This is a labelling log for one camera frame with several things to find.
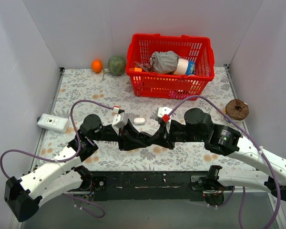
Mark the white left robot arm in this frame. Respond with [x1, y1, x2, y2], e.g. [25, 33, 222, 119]
[4, 113, 151, 222]

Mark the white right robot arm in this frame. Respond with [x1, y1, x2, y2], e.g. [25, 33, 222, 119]
[146, 108, 286, 201]

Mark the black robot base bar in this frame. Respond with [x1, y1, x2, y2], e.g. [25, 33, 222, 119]
[71, 170, 226, 206]

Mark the white earbud charging case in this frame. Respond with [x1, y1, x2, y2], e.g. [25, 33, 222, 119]
[133, 117, 146, 125]

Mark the pink blue cup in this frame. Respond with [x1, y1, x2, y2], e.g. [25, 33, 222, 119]
[173, 58, 196, 76]

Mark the orange item in basket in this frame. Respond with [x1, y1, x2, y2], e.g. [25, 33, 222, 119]
[133, 67, 142, 72]

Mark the jar with brown lid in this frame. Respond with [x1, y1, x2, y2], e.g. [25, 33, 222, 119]
[223, 99, 249, 125]

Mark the grey crumpled bag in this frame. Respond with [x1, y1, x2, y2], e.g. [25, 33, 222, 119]
[149, 51, 180, 74]

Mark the green melon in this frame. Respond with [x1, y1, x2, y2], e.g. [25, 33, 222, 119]
[108, 55, 126, 76]

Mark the orange fruit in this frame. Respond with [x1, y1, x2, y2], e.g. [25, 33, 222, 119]
[91, 60, 103, 73]

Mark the white rectangular device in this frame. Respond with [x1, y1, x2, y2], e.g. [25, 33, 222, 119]
[37, 114, 70, 133]

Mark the red plastic shopping basket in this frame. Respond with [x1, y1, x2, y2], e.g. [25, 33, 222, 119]
[126, 34, 215, 99]

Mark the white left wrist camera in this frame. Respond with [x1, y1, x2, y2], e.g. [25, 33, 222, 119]
[112, 106, 128, 135]

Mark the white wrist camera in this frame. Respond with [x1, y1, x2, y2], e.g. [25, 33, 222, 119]
[154, 107, 172, 123]
[112, 106, 128, 135]

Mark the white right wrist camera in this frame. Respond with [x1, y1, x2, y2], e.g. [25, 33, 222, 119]
[154, 107, 172, 123]

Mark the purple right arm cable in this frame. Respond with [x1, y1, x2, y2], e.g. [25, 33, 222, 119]
[168, 95, 282, 229]

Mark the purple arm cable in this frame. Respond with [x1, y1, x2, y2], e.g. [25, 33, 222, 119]
[0, 99, 117, 219]
[168, 95, 282, 229]

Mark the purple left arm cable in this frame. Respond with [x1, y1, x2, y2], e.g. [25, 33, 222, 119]
[0, 99, 117, 219]

